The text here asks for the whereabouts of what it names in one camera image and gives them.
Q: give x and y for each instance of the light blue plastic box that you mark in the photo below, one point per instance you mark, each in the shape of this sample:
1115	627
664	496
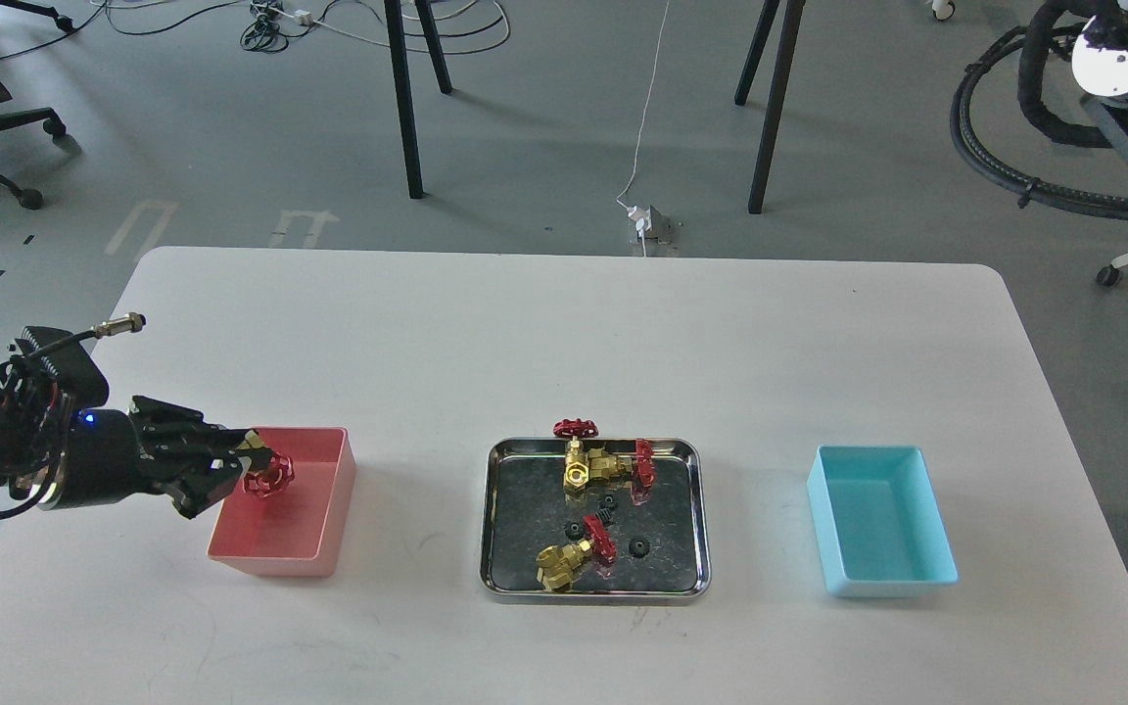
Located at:
879	528

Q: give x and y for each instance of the black tripod leg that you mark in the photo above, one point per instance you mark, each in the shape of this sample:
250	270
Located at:
401	77
784	55

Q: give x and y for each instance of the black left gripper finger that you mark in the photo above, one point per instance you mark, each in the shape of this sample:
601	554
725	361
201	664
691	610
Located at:
196	490
237	443

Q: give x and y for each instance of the brass valve red handle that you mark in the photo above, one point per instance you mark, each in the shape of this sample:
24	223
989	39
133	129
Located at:
267	471
576	474
559	565
638	470

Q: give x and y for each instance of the small black gear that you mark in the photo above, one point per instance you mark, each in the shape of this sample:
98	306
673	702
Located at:
575	531
607	504
638	548

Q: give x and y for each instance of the stainless steel tray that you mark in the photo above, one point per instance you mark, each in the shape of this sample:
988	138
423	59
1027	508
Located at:
526	509

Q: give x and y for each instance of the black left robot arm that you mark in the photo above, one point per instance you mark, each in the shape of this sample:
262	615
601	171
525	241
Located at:
61	447

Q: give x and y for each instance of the brass valve red handle bottom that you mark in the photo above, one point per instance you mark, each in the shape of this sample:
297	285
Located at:
559	565

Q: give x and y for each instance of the brass valve red handle top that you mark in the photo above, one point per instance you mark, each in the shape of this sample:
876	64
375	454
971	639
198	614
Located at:
576	474

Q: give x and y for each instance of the black tripod leg left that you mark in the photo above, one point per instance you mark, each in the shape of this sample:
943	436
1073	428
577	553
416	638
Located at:
401	77

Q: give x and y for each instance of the white power adapter on floor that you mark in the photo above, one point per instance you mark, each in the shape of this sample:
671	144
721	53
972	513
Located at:
649	224

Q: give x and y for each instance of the pink plastic box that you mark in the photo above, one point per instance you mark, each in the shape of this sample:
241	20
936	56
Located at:
298	531

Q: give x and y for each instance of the black tripod leg right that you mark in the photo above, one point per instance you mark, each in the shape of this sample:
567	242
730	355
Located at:
784	55

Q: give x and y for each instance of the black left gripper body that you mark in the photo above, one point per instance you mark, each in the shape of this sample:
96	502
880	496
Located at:
75	450

